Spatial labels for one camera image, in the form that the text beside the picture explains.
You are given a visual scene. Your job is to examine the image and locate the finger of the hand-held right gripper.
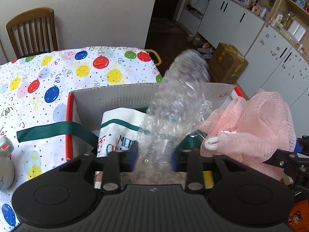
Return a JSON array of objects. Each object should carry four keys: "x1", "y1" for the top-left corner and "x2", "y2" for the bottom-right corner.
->
[
  {"x1": 263, "y1": 149, "x2": 309, "y2": 199},
  {"x1": 293, "y1": 136, "x2": 309, "y2": 155}
]

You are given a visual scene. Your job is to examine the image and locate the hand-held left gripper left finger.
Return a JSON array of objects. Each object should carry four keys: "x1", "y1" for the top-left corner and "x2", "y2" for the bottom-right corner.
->
[{"x1": 59, "y1": 141, "x2": 138, "y2": 192}]

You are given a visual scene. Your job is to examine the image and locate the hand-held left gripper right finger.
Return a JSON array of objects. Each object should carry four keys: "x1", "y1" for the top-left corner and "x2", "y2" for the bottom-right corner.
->
[{"x1": 171, "y1": 148, "x2": 249, "y2": 195}]

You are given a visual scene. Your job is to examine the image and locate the white tote bag green straps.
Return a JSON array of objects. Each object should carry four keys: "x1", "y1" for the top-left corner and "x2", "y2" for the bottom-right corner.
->
[{"x1": 16, "y1": 107, "x2": 202, "y2": 189}]

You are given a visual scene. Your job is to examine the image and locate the yellow sponge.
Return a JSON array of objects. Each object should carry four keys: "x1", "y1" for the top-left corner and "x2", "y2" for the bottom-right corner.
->
[{"x1": 202, "y1": 170, "x2": 214, "y2": 189}]

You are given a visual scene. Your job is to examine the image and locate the pink mesh bath pouf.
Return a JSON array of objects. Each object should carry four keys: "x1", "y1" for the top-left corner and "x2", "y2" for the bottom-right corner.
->
[{"x1": 198, "y1": 89, "x2": 297, "y2": 182}]

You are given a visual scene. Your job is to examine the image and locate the clear bubble wrap sheet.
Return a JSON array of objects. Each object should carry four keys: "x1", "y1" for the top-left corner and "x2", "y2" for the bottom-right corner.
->
[{"x1": 134, "y1": 49, "x2": 218, "y2": 184}]

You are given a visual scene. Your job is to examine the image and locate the red cardboard box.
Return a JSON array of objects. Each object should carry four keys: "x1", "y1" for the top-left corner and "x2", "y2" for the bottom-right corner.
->
[{"x1": 66, "y1": 82, "x2": 249, "y2": 189}]

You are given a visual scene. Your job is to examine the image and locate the orange cartoon packet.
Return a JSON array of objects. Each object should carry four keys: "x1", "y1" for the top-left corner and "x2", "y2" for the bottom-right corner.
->
[{"x1": 287, "y1": 199, "x2": 309, "y2": 232}]

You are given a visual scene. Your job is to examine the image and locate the white cabinet with shelves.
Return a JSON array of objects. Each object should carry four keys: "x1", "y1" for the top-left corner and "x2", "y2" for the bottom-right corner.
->
[{"x1": 246, "y1": 25, "x2": 309, "y2": 108}]

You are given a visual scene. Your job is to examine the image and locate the brown cardboard box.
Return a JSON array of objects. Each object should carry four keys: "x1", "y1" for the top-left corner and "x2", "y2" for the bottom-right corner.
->
[{"x1": 208, "y1": 42, "x2": 249, "y2": 85}]

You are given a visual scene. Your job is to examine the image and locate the purple shoes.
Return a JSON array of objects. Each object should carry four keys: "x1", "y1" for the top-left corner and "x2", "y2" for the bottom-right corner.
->
[{"x1": 197, "y1": 47, "x2": 215, "y2": 60}]

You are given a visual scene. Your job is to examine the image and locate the beige slippers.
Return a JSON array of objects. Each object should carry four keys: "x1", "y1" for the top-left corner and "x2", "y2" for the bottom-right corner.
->
[{"x1": 188, "y1": 34, "x2": 202, "y2": 46}]

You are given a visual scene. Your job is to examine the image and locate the pale green mug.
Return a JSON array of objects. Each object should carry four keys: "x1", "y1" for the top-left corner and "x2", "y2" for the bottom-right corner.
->
[{"x1": 0, "y1": 136, "x2": 15, "y2": 190}]

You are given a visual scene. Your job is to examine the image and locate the white lower cabinet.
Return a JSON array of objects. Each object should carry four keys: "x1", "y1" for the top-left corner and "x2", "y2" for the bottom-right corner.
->
[{"x1": 197, "y1": 0, "x2": 266, "y2": 56}]

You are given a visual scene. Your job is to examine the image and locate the white paper bag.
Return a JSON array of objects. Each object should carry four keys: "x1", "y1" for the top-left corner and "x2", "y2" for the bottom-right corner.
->
[{"x1": 189, "y1": 0, "x2": 210, "y2": 12}]

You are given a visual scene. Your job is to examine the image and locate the wooden chair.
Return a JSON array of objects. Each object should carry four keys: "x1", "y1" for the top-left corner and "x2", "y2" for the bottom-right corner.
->
[{"x1": 6, "y1": 7, "x2": 58, "y2": 60}]

